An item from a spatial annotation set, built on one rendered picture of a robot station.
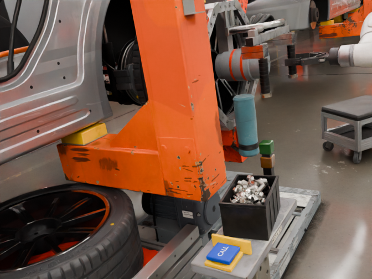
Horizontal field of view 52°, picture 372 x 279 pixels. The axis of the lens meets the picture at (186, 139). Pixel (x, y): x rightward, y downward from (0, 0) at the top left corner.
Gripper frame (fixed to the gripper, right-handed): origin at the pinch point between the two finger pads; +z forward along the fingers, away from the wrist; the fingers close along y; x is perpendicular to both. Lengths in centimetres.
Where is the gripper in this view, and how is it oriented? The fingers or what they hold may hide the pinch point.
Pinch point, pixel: (292, 59)
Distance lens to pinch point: 181.6
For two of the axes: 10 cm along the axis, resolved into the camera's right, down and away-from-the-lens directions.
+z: -8.4, -0.5, 5.4
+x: -1.5, -9.4, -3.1
